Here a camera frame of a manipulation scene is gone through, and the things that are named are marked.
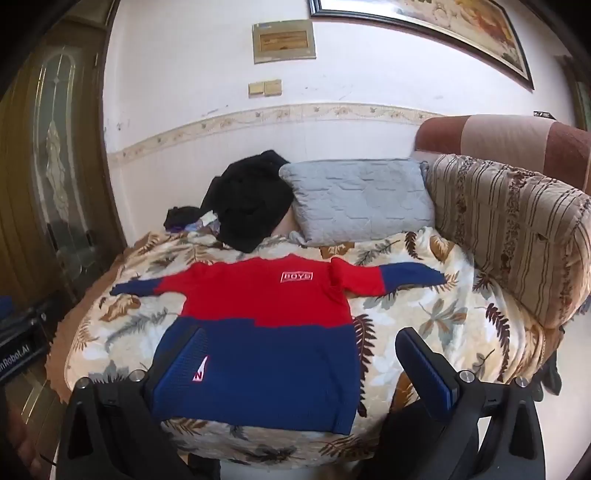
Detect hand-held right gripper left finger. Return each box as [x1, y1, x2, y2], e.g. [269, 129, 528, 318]
[60, 325, 208, 480]

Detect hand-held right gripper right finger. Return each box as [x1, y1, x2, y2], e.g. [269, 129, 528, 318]
[358, 327, 546, 480]

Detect red and blue sweater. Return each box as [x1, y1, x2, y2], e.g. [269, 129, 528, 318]
[110, 255, 448, 435]

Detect leaf print blanket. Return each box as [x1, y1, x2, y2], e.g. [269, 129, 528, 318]
[48, 226, 561, 472]

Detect small dark cloth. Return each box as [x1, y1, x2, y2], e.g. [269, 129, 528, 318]
[164, 206, 200, 233]

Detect white and purple cloth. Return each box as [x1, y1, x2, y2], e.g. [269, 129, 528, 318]
[185, 210, 222, 234]

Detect striped beige sofa cushion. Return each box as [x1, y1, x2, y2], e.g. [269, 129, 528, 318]
[424, 154, 591, 329]

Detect black garment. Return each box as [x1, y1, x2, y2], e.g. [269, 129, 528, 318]
[201, 149, 295, 254]

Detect grey quilted pillow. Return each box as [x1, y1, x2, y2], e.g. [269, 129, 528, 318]
[278, 158, 435, 247]

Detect wooden door with glass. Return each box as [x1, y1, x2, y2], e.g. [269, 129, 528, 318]
[0, 14, 127, 319]

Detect brown sofa backrest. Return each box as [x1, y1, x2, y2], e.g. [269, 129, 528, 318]
[412, 114, 591, 195]

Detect beige light switch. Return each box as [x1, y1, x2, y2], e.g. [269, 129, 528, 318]
[248, 79, 282, 99]

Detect framed wall painting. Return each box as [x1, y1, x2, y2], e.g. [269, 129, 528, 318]
[308, 0, 535, 91]

